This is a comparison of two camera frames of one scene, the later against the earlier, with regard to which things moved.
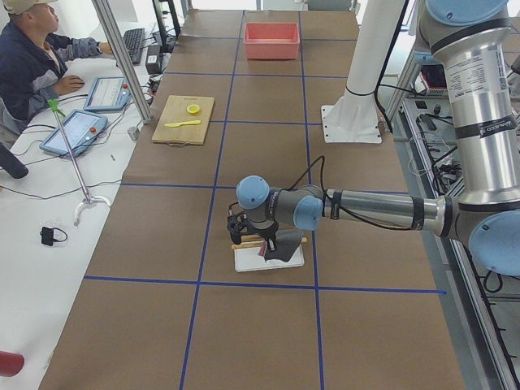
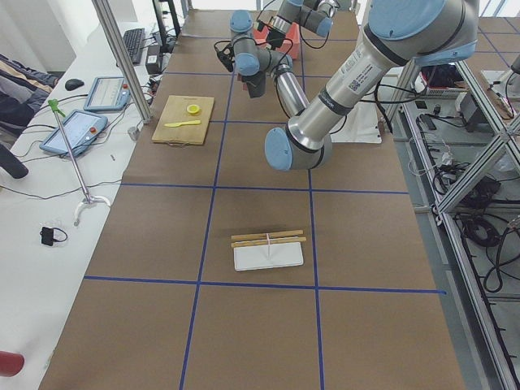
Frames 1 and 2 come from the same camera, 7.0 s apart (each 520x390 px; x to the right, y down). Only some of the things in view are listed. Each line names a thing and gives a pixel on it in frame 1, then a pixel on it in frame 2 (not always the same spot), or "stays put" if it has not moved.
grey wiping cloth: [286, 241] -> [256, 84]
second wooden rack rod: [249, 244] stays put
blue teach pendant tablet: [80, 130] stays put
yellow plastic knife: [179, 124] stays put
